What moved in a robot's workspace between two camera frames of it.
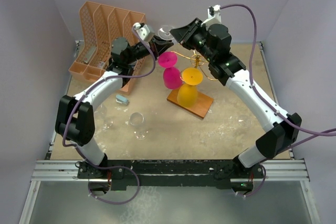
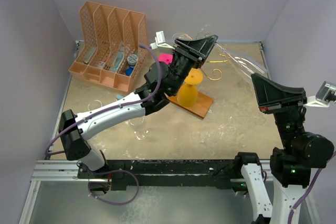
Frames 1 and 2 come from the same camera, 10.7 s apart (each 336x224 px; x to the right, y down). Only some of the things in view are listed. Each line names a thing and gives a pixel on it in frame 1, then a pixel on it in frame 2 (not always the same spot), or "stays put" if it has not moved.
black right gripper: [184, 35] -> [272, 96]
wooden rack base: [199, 109] stays put
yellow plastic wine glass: [187, 93] stays put
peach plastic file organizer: [99, 25] stays put
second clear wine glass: [137, 119] stays put
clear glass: [244, 122] -> [247, 65]
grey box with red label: [89, 51] stays put
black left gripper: [158, 45] -> [195, 51]
